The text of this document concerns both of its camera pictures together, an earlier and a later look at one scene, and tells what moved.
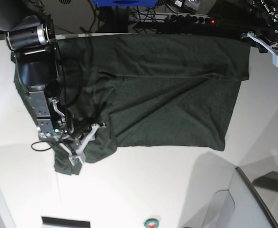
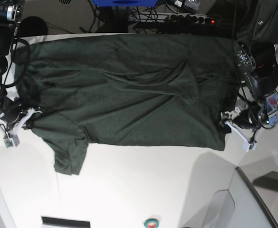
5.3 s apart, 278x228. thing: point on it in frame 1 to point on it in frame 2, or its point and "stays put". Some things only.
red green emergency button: x=151 y=223 stays put
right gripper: x=273 y=37 to x=265 y=112
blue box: x=122 y=3 stays put
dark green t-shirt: x=167 y=91 stays put
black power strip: x=187 y=19 stays put
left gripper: x=53 y=119 to x=8 y=111
